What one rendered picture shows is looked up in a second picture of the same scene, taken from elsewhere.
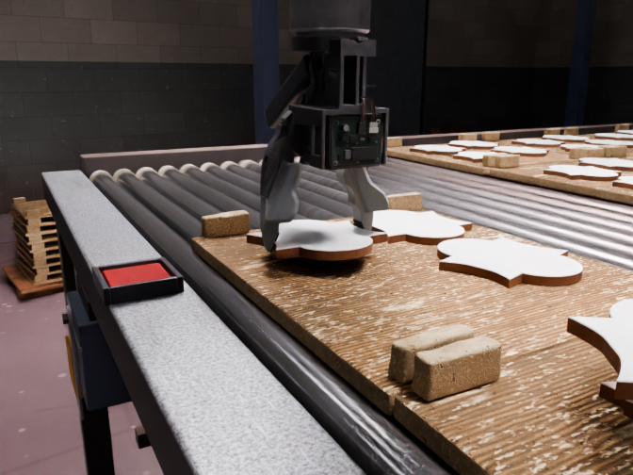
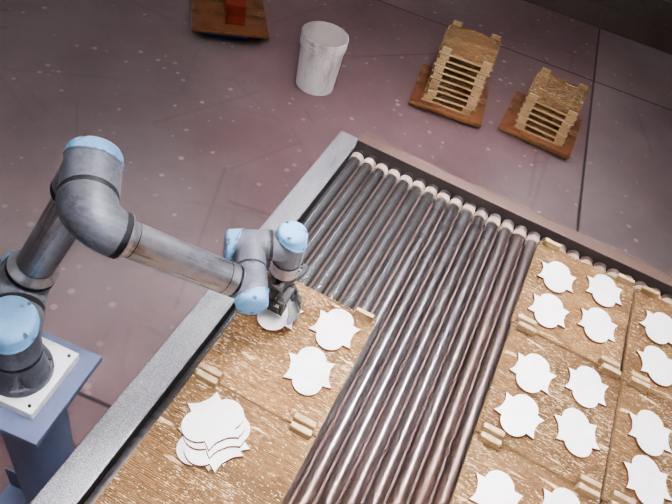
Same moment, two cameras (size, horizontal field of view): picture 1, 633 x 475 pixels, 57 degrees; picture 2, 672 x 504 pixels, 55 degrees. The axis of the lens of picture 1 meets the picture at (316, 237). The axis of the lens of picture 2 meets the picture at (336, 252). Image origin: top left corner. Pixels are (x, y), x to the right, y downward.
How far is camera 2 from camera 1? 1.51 m
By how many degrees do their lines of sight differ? 46
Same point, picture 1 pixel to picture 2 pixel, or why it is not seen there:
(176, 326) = (212, 306)
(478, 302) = (264, 373)
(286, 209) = not seen: hidden behind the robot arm
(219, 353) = (204, 325)
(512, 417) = (199, 395)
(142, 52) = not seen: outside the picture
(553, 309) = (271, 393)
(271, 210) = not seen: hidden behind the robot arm
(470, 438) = (186, 389)
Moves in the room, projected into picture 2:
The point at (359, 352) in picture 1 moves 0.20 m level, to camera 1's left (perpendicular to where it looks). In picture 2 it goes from (211, 356) to (174, 301)
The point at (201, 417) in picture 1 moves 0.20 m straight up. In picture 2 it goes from (175, 339) to (177, 293)
